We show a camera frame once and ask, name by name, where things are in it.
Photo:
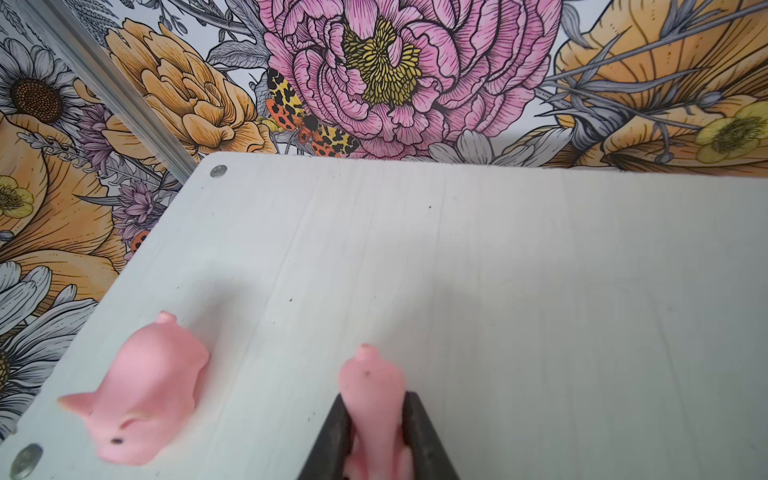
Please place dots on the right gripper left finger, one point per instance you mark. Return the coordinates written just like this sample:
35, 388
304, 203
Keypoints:
327, 457

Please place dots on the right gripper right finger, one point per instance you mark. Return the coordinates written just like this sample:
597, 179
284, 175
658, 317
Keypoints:
430, 459

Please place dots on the pink toy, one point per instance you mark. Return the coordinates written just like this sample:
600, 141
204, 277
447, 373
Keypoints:
373, 392
147, 394

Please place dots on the white two-tier shelf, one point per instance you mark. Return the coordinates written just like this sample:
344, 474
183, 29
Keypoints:
556, 324

